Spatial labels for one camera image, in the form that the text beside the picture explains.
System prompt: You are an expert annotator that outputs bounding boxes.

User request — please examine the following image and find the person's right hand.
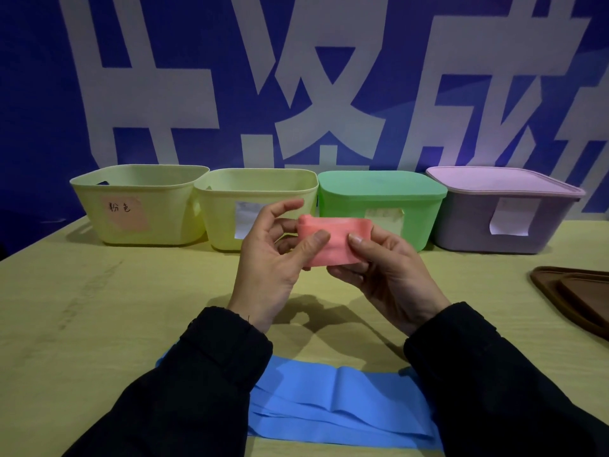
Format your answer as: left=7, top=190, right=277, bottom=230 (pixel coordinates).
left=327, top=232, right=452, bottom=337

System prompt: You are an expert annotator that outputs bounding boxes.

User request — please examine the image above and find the person's left hand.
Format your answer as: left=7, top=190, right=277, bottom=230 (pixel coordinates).
left=227, top=198, right=331, bottom=334

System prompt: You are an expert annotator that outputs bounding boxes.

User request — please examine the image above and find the pink elastic band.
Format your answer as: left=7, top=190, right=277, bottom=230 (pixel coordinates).
left=296, top=214, right=372, bottom=268

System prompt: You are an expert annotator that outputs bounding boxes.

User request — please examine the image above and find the person's left forearm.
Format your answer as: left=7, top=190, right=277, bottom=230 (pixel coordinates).
left=62, top=306, right=274, bottom=457

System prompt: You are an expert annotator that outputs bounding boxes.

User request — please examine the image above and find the person's right forearm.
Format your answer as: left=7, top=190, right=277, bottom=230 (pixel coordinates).
left=403, top=302, right=609, bottom=457

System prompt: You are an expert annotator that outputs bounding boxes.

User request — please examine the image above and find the white paper label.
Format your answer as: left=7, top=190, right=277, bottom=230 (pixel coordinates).
left=489, top=197, right=542, bottom=237
left=233, top=201, right=267, bottom=241
left=365, top=208, right=405, bottom=236

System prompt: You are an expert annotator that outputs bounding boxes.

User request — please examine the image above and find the yellow bin with white label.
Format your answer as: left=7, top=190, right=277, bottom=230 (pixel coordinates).
left=193, top=168, right=319, bottom=252

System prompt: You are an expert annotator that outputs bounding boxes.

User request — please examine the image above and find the green lidded bin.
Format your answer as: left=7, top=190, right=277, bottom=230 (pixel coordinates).
left=317, top=170, right=448, bottom=253

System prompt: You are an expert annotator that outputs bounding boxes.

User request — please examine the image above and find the green bin lid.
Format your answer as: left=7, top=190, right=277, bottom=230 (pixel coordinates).
left=317, top=170, right=448, bottom=203

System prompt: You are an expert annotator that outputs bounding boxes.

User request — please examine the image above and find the yellow bin with pink label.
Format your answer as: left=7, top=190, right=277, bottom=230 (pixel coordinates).
left=69, top=164, right=210, bottom=247

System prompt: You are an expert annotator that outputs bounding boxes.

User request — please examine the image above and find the purple lidded bin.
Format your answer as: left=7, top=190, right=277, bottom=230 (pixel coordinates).
left=426, top=166, right=587, bottom=255

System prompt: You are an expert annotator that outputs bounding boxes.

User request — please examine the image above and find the blue elastic band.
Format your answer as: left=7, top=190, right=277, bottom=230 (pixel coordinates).
left=155, top=341, right=444, bottom=451

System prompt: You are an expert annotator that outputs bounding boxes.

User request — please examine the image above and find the purple bin lid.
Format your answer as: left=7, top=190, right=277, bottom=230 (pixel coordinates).
left=426, top=166, right=587, bottom=200

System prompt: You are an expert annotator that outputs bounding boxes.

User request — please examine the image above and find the pink paper label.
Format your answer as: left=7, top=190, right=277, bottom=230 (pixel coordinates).
left=100, top=195, right=149, bottom=232

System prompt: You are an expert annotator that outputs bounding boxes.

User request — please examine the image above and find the brown bin lid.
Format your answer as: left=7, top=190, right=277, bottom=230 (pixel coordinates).
left=529, top=266, right=609, bottom=341

